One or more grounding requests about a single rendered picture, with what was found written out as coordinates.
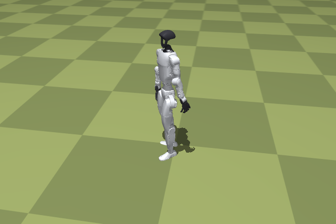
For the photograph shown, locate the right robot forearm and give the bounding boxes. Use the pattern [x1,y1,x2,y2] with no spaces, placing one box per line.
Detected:
[155,73,161,89]

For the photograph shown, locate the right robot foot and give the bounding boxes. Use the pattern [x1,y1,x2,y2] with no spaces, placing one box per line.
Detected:
[160,141,178,147]

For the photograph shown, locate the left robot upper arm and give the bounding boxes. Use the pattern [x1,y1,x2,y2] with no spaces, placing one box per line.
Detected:
[169,55,181,86]

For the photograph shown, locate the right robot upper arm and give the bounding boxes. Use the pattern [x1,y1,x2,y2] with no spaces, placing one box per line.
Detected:
[154,49,160,74]

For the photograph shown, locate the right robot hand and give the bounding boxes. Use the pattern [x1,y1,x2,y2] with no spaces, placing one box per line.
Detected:
[155,86,160,101]

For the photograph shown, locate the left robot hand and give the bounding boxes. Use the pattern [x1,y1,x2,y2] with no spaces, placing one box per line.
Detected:
[180,99,191,113]

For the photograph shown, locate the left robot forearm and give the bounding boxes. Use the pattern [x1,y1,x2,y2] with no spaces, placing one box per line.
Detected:
[175,79,186,103]

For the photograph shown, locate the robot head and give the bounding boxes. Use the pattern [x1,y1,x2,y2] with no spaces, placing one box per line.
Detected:
[159,30,175,52]

